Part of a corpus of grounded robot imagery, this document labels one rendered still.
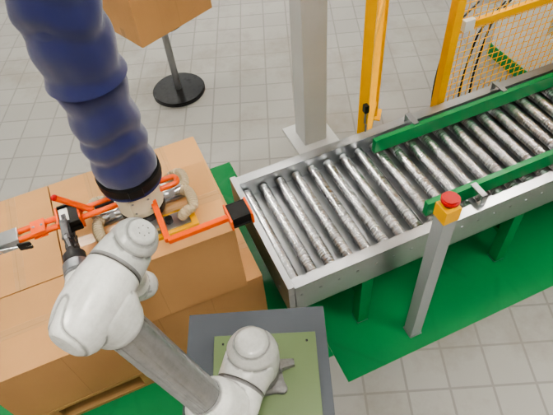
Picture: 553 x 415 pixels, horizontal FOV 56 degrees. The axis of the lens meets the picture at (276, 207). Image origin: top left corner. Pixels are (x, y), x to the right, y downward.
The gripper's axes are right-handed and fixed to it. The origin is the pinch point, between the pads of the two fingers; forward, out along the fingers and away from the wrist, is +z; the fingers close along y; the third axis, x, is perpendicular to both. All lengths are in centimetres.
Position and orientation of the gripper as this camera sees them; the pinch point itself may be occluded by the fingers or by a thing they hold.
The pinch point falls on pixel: (66, 219)
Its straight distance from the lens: 200.8
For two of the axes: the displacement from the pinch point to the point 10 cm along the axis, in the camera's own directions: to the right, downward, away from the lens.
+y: 0.6, 6.3, 7.8
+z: -4.0, -7.0, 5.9
